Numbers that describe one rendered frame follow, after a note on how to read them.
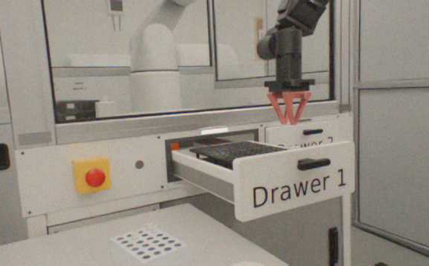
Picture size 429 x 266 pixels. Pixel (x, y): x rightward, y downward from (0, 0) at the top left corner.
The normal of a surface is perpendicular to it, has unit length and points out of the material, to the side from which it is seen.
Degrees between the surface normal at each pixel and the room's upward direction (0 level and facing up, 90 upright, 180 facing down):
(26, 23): 90
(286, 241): 90
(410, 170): 90
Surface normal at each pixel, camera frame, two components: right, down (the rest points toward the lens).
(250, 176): 0.49, 0.09
